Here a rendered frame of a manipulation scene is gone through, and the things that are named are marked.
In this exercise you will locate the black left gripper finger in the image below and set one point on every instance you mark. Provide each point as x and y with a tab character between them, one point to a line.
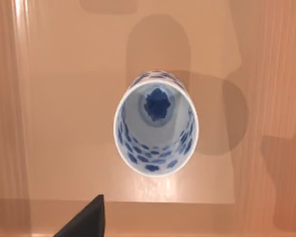
90	219

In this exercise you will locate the blue and white cup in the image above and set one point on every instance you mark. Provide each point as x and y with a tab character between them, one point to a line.
156	138

